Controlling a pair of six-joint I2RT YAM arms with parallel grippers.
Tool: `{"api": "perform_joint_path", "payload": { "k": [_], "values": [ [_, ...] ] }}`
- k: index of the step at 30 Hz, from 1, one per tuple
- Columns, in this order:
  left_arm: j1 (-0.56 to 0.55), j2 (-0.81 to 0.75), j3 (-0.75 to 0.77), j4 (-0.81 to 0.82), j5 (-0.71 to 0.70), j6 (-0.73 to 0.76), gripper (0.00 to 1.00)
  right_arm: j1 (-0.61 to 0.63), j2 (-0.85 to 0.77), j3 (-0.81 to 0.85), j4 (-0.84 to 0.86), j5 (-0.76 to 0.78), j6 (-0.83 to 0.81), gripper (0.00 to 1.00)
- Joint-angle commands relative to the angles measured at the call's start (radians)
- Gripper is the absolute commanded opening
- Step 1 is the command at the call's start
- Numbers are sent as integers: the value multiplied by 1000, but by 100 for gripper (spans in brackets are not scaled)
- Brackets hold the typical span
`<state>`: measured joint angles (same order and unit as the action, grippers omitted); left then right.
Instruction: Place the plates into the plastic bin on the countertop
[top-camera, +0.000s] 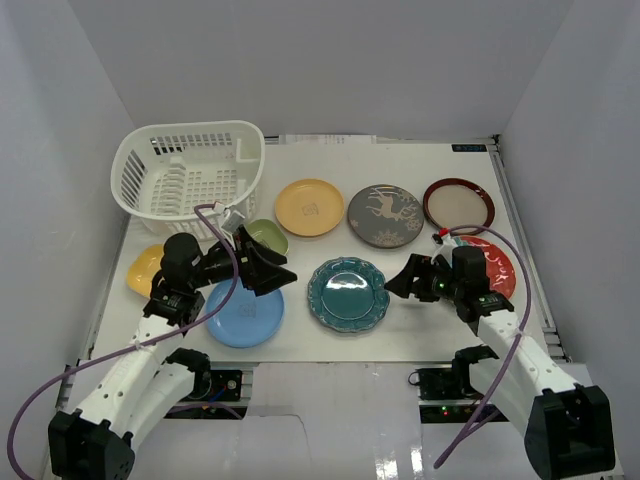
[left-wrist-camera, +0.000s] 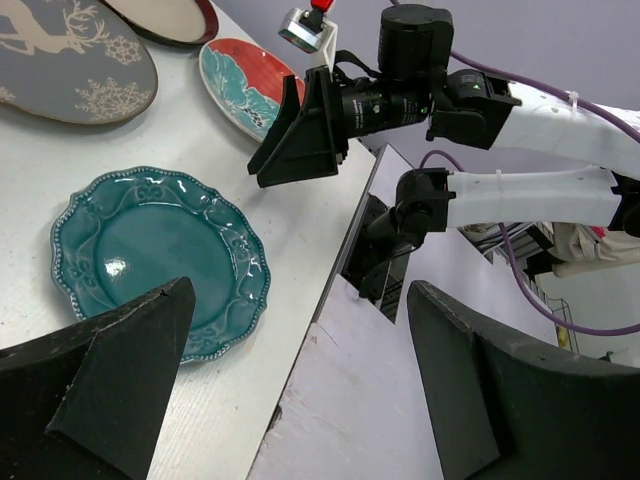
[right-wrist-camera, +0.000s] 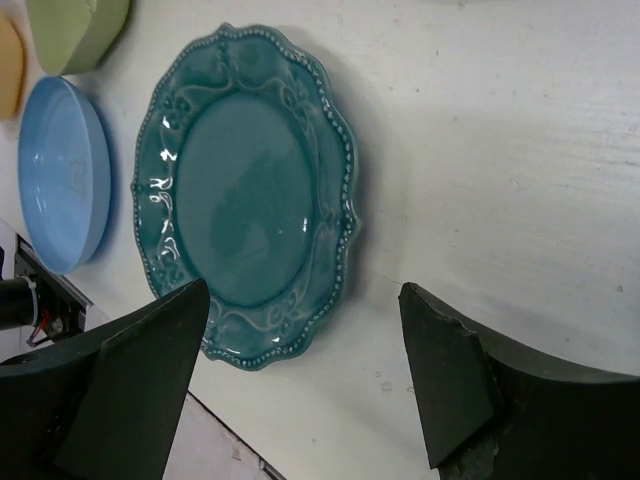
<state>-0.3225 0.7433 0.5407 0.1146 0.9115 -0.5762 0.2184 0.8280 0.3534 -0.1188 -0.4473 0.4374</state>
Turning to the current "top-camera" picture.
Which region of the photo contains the purple cable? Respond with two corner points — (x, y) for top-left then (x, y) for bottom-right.
(433, 223), (533, 470)
(6, 202), (241, 480)

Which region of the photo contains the dark red rimmed plate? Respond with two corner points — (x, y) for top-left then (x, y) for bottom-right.
(422, 178), (496, 235)

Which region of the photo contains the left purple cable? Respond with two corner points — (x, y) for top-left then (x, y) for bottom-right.
(6, 202), (241, 480)

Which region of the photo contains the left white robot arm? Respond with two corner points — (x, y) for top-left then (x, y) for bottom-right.
(48, 227), (297, 479)

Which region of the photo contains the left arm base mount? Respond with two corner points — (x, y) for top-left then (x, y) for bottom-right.
(165, 369), (247, 420)

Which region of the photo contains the white paper sheet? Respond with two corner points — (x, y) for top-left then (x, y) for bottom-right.
(265, 134), (377, 145)

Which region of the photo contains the yellow square plate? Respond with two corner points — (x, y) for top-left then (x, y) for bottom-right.
(126, 244), (163, 299)

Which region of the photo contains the red and teal floral plate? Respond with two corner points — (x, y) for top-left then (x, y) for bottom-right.
(456, 235), (517, 299)

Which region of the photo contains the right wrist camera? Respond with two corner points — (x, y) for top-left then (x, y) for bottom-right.
(433, 229), (465, 263)

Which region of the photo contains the teal scalloped plate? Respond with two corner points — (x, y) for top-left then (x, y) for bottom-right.
(307, 257), (390, 334)

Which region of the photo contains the green square plate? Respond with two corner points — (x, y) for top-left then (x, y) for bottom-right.
(245, 219), (289, 255)

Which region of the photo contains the grey reindeer plate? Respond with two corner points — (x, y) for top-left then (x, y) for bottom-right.
(347, 184), (425, 249)

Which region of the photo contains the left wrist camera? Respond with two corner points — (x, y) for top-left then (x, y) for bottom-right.
(213, 202), (246, 234)

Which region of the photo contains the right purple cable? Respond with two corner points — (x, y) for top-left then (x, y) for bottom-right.
(433, 223), (533, 470)

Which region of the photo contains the blue round plate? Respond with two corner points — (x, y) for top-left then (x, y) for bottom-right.
(206, 283), (285, 348)

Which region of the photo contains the orange round bear plate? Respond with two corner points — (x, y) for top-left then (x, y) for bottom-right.
(274, 179), (345, 237)

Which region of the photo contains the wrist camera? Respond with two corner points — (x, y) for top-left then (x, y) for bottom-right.
(433, 229), (465, 263)
(213, 202), (246, 234)

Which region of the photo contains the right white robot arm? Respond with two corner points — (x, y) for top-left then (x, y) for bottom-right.
(385, 246), (616, 479)

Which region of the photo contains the dark blue label sticker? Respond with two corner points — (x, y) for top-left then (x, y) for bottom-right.
(451, 144), (487, 153)

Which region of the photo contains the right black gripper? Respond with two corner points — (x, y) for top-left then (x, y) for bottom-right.
(384, 254), (463, 303)

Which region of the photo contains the white plastic basket bin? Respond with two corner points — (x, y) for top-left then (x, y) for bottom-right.
(110, 120), (265, 241)

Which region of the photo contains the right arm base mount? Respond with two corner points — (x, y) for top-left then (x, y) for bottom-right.
(407, 366), (482, 425)

